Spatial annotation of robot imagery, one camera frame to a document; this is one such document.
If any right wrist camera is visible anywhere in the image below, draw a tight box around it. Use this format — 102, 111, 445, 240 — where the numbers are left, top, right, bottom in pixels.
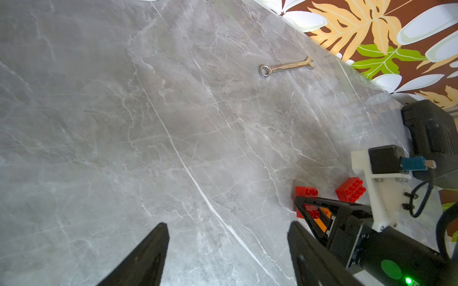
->
351, 145, 437, 232

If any orange lego brick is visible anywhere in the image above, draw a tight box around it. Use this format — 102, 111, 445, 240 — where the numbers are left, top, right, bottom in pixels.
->
312, 207, 332, 232

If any black plastic case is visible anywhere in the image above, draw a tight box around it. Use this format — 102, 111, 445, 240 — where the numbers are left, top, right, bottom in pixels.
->
401, 100, 458, 190

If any red lego brick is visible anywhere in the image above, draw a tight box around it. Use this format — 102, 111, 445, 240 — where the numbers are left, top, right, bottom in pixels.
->
295, 185, 321, 219
335, 177, 366, 203

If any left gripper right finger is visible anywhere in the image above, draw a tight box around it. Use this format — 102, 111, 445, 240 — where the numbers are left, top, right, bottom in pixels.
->
287, 221, 361, 286

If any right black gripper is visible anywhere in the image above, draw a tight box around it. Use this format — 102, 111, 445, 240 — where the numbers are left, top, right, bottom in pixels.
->
294, 196, 373, 268

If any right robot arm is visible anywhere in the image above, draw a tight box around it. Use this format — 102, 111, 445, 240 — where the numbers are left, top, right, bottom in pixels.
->
287, 197, 458, 286

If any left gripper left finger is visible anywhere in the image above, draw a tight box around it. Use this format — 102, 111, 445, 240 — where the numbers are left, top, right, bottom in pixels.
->
99, 222, 169, 286

